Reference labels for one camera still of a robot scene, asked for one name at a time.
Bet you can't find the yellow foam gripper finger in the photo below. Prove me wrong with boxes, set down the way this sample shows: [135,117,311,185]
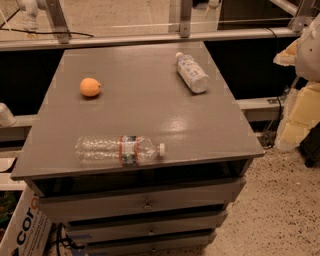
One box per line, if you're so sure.
[273,39,299,66]
[275,81,320,152]

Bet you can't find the clear plastic water bottle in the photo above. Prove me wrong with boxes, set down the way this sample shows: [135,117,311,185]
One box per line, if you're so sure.
[75,135,166,166]

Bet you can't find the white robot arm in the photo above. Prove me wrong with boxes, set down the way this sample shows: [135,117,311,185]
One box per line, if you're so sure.
[273,14,320,151]

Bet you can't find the white labelled plastic bottle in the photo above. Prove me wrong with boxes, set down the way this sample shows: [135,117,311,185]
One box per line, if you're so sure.
[176,52,209,94]

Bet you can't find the grey drawer cabinet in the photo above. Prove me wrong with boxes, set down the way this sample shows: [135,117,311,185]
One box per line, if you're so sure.
[12,43,263,256]

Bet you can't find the orange fruit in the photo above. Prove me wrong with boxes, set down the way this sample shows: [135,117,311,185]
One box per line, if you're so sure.
[80,78,101,97]

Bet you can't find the white pipe fitting top left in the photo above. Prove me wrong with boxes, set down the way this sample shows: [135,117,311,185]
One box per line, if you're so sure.
[16,0,47,31]

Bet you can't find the white cylinder at left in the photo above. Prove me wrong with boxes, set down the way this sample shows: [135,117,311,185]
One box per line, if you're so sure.
[0,103,16,127]

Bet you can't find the white cardboard box with lettering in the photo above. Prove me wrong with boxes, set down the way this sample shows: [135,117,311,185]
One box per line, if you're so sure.
[0,187,52,256]

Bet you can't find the aluminium frame rail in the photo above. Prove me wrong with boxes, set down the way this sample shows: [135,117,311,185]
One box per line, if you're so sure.
[0,27,301,52]

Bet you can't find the black cable on floor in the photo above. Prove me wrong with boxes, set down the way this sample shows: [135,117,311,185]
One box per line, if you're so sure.
[0,27,96,38]

